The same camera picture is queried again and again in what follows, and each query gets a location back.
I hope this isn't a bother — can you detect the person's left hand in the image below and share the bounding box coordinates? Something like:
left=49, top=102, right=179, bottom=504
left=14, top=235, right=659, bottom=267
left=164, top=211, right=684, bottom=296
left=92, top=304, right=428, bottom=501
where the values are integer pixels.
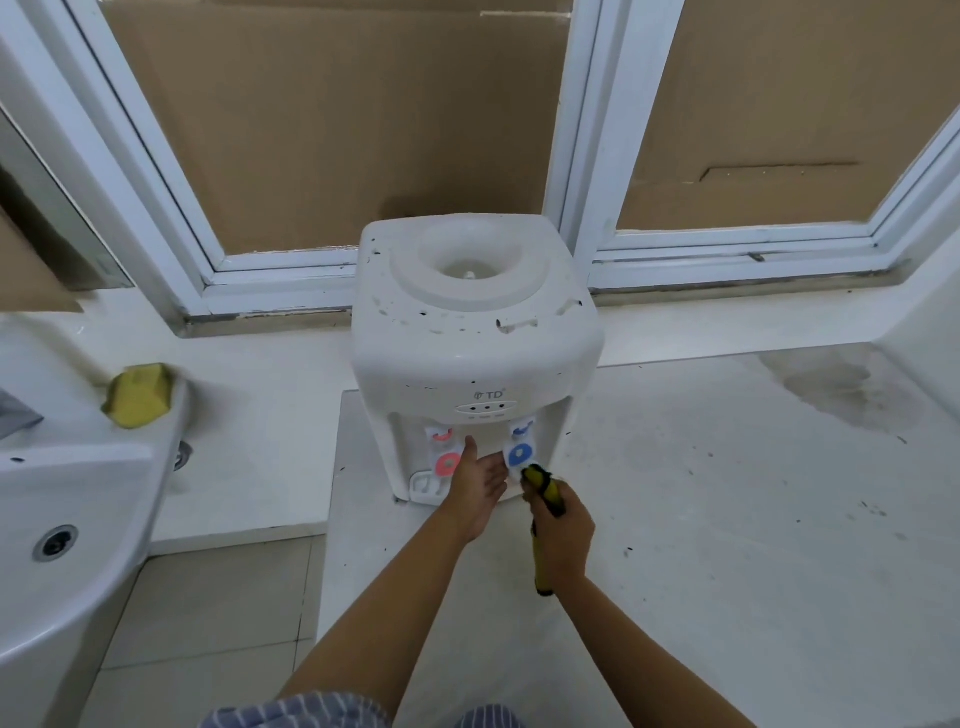
left=438, top=435, right=512, bottom=546

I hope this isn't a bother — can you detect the person's right hand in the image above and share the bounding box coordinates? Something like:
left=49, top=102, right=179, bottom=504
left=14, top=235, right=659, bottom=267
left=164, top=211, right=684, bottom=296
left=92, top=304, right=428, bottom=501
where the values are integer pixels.
left=522, top=478, right=597, bottom=594

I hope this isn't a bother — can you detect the yellow black tool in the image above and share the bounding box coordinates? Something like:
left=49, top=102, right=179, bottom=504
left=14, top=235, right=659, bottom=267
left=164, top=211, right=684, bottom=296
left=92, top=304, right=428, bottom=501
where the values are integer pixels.
left=522, top=463, right=569, bottom=599

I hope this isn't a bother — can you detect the person's left forearm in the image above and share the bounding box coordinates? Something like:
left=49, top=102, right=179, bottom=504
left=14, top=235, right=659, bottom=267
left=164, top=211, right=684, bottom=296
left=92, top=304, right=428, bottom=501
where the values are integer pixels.
left=276, top=517, right=489, bottom=710

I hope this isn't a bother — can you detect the person's right forearm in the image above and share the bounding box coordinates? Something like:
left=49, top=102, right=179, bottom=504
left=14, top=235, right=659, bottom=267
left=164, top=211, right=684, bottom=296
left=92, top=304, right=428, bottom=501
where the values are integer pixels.
left=551, top=573, right=759, bottom=728

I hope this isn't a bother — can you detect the red dispenser tap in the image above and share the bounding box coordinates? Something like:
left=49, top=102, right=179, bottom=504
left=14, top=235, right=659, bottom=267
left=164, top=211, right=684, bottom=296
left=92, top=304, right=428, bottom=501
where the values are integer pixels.
left=423, top=426, right=461, bottom=479

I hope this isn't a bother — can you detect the blue dispenser tap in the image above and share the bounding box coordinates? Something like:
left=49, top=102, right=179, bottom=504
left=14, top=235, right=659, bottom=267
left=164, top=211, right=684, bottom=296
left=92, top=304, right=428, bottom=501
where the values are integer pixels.
left=505, top=422, right=538, bottom=471

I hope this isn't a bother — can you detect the white water dispenser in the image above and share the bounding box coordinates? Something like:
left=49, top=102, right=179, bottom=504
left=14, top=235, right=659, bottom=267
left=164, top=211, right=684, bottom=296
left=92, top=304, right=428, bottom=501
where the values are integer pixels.
left=351, top=213, right=607, bottom=506

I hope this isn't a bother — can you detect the striped clothing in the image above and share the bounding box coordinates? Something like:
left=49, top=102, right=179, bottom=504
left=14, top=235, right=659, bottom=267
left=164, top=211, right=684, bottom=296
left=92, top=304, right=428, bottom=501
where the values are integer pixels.
left=196, top=690, right=528, bottom=728

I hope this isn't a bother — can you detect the yellow sponge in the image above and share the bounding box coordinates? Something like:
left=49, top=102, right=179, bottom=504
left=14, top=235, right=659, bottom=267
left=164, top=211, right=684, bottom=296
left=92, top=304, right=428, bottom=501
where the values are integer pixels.
left=101, top=363, right=178, bottom=432

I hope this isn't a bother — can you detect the brown cardboard sheet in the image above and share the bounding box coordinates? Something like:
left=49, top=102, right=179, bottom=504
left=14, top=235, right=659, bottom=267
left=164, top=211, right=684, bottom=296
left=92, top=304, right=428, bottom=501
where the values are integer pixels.
left=99, top=0, right=576, bottom=257
left=613, top=0, right=960, bottom=233

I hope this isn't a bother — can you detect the white ceramic sink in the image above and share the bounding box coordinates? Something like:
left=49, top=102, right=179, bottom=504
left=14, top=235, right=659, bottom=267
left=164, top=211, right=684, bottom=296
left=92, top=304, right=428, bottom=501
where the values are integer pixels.
left=0, top=311, right=190, bottom=728

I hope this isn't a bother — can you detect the small brown cardboard piece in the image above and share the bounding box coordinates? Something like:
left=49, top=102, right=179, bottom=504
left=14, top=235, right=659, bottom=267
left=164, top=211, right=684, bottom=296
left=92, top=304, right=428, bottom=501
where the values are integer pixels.
left=0, top=206, right=85, bottom=315

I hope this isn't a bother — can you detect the white window frame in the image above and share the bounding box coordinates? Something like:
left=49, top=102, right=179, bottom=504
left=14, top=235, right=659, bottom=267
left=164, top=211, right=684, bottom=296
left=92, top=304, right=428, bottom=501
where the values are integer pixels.
left=558, top=0, right=960, bottom=295
left=63, top=0, right=605, bottom=320

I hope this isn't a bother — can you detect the wall mirror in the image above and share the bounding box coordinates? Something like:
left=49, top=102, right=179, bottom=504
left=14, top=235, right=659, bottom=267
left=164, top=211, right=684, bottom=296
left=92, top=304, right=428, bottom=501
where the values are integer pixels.
left=0, top=108, right=137, bottom=295

